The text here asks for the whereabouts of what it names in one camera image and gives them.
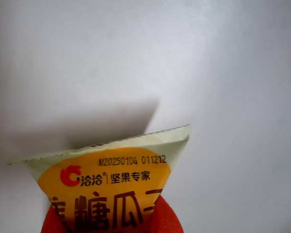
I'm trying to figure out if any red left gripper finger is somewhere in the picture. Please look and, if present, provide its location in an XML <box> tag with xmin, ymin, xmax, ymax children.
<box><xmin>40</xmin><ymin>203</ymin><xmax>68</xmax><ymax>233</ymax></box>

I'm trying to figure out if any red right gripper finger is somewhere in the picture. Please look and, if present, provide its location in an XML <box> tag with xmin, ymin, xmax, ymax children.
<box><xmin>149</xmin><ymin>194</ymin><xmax>185</xmax><ymax>233</ymax></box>

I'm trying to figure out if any yellow green snack bag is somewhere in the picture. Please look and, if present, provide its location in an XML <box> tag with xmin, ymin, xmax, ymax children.
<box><xmin>6</xmin><ymin>124</ymin><xmax>191</xmax><ymax>233</ymax></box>

